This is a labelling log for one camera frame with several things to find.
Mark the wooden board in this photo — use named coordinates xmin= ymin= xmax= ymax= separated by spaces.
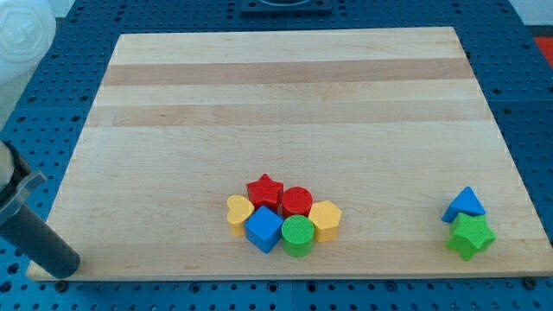
xmin=48 ymin=27 xmax=552 ymax=281

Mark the yellow heart block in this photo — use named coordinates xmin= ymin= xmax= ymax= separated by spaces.
xmin=226 ymin=194 xmax=255 ymax=237

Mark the grey pusher mount bracket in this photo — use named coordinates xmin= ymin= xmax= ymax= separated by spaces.
xmin=1 ymin=141 xmax=47 ymax=225

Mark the red star block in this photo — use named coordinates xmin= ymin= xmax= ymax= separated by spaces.
xmin=246 ymin=174 xmax=284 ymax=213

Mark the green star block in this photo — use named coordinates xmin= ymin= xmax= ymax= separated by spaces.
xmin=446 ymin=213 xmax=497 ymax=261

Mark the black mounting plate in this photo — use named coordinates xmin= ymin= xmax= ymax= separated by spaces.
xmin=239 ymin=0 xmax=334 ymax=15

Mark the red cylinder block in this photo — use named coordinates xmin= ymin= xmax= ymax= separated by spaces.
xmin=282 ymin=187 xmax=313 ymax=218

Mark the blue triangle block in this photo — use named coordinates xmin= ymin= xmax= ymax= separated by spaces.
xmin=442 ymin=187 xmax=486 ymax=223

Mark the yellow hexagon block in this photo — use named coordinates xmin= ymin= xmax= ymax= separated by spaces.
xmin=308 ymin=200 xmax=342 ymax=243

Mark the blue cube block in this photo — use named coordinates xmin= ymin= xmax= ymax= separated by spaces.
xmin=245 ymin=206 xmax=283 ymax=253

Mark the green cylinder block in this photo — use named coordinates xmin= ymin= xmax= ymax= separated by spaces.
xmin=281 ymin=215 xmax=315 ymax=257

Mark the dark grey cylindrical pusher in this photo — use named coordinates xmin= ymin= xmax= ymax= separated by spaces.
xmin=1 ymin=204 xmax=80 ymax=279

